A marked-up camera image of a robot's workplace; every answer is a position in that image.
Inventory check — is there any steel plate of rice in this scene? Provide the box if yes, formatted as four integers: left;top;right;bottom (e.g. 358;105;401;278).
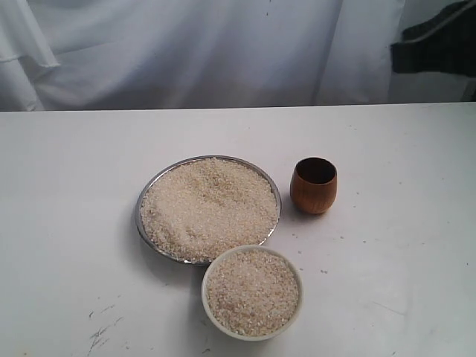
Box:
134;155;282;266

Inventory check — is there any dark knitted garment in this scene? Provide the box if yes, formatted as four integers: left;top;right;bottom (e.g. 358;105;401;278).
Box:
390;1;475;77

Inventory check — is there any brown wooden cup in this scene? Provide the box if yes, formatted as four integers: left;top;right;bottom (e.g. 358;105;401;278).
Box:
289;157;338;215

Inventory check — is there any white bowl of rice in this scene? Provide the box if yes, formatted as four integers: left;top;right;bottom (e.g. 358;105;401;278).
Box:
202;245;303;341

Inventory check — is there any white backdrop cloth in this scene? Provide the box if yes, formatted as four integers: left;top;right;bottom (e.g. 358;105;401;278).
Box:
1;1;475;112

